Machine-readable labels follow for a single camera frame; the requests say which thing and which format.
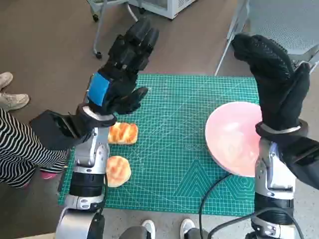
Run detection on looped black arm cable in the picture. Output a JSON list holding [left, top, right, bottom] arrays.
[[207, 208, 305, 239]]

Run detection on person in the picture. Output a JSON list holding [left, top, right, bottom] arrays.
[[0, 108, 68, 187]]

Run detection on person's white shoe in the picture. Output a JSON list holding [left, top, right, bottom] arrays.
[[0, 92, 30, 112], [0, 72, 13, 89]]

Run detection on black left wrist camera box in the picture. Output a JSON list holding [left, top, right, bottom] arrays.
[[29, 109, 93, 151]]

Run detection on round toy bread bun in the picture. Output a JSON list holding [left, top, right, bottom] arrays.
[[104, 156, 132, 188]]

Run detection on dark grey leg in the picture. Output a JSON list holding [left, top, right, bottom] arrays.
[[119, 226, 148, 239], [186, 228, 209, 239]]

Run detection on pink bowl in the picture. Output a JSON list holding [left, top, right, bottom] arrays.
[[204, 101, 264, 178]]

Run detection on long black cable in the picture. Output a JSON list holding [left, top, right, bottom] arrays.
[[198, 173, 232, 239]]

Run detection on green cutting mat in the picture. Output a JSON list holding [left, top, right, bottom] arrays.
[[57, 73, 261, 217]]

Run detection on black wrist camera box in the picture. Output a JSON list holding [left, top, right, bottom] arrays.
[[29, 109, 93, 151], [279, 135, 319, 192]]

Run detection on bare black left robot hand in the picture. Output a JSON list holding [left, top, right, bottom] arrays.
[[84, 17, 160, 117]]

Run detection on grey mesh chair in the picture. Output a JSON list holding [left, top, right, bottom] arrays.
[[214, 0, 319, 77]]

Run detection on oblong toy bread loaf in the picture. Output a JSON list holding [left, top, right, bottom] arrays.
[[107, 121, 139, 145]]

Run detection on white foot tip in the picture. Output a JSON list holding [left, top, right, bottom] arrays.
[[179, 218, 196, 239], [141, 219, 157, 239]]

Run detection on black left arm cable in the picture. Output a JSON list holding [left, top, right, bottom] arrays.
[[98, 171, 110, 217]]

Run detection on white appliance with vent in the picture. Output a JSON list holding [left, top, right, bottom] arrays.
[[129, 0, 196, 20]]

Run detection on person's pink shoe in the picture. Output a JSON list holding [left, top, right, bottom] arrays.
[[41, 169, 59, 180]]

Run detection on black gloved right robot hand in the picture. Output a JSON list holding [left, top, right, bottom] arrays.
[[231, 33, 311, 130]]

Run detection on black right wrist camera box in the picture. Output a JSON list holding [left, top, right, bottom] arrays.
[[279, 135, 319, 192]]

